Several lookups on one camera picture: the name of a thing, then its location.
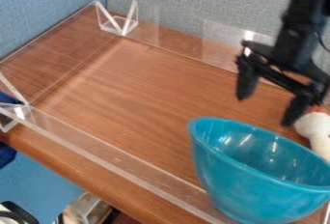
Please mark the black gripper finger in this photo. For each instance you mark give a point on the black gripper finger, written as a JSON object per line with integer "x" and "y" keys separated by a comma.
{"x": 248, "y": 80}
{"x": 299, "y": 105}

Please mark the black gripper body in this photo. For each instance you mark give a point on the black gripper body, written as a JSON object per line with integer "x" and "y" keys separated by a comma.
{"x": 305, "y": 81}

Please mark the white and orange toy mushroom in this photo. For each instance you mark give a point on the white and orange toy mushroom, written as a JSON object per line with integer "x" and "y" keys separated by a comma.
{"x": 313, "y": 126}

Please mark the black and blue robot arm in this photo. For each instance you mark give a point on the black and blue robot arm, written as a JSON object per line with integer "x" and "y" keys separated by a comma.
{"x": 285, "y": 63}

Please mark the blue plastic bowl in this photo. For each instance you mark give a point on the blue plastic bowl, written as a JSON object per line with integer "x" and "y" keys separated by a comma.
{"x": 263, "y": 178}

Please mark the clear acrylic table barrier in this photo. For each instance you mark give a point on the clear acrylic table barrier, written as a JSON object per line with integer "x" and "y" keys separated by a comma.
{"x": 113, "y": 100}

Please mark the black and white wheel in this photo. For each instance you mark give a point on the black and white wheel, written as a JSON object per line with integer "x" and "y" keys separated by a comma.
{"x": 13, "y": 214}

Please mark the clear acrylic corner bracket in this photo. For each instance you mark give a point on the clear acrylic corner bracket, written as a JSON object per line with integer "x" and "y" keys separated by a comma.
{"x": 116, "y": 24}

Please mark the clear acrylic left bracket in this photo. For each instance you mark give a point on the clear acrylic left bracket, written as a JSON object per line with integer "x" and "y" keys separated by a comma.
{"x": 14, "y": 105}

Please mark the metal frame under table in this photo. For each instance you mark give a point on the metal frame under table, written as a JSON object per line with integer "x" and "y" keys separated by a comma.
{"x": 86, "y": 210}

